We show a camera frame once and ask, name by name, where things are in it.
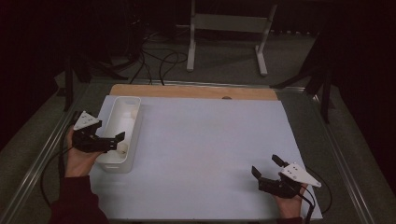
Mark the black tripod stand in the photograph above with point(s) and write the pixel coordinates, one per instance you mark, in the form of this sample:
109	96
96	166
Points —
325	99

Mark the person's right hand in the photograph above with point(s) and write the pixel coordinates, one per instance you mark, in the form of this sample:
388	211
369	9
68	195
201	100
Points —
292	207

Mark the grey metal stand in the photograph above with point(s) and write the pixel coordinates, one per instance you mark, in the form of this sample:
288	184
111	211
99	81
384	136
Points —
230	22

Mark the white plastic bin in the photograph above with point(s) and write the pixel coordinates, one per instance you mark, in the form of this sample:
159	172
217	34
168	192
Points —
116	168

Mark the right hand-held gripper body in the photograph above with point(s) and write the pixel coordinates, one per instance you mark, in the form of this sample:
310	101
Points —
299	175

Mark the pale table cover sheet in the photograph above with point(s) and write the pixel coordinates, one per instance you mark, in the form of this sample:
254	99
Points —
202	186

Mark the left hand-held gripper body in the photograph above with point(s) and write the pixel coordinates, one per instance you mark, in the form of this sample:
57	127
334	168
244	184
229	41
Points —
90	141

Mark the person's left hand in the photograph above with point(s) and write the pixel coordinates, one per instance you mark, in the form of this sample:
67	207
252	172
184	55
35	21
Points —
77	163

